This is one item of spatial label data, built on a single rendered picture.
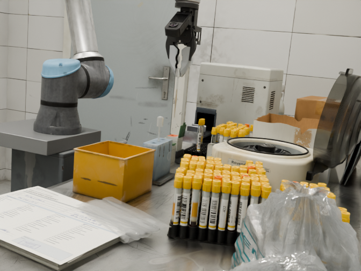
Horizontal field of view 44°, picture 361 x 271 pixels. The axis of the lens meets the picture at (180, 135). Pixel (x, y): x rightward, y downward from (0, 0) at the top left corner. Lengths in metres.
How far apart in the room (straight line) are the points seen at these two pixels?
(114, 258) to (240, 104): 1.06
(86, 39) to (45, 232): 0.91
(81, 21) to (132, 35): 1.71
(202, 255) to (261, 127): 0.68
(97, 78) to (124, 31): 1.80
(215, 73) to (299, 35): 1.34
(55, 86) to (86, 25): 0.27
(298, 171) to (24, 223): 0.57
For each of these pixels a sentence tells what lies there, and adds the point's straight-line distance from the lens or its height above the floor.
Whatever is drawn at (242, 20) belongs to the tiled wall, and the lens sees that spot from 3.06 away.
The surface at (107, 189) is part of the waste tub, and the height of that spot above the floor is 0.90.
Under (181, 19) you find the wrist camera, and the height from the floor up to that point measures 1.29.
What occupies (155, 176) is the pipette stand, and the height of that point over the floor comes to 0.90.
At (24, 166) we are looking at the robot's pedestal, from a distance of 1.49.
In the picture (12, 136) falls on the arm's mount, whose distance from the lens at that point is 1.42.
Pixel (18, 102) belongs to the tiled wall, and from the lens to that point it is 3.97.
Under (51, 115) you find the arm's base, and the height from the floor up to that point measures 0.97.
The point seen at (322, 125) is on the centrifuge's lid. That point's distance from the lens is 0.97.
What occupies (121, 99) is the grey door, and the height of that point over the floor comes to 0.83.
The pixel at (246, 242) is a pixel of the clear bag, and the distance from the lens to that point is 0.60.
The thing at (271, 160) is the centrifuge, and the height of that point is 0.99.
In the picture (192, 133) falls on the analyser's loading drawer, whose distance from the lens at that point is 1.57.
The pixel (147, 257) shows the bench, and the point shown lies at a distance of 0.74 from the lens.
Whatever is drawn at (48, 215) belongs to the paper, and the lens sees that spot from 0.86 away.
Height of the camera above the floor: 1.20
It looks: 10 degrees down
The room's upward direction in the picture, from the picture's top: 5 degrees clockwise
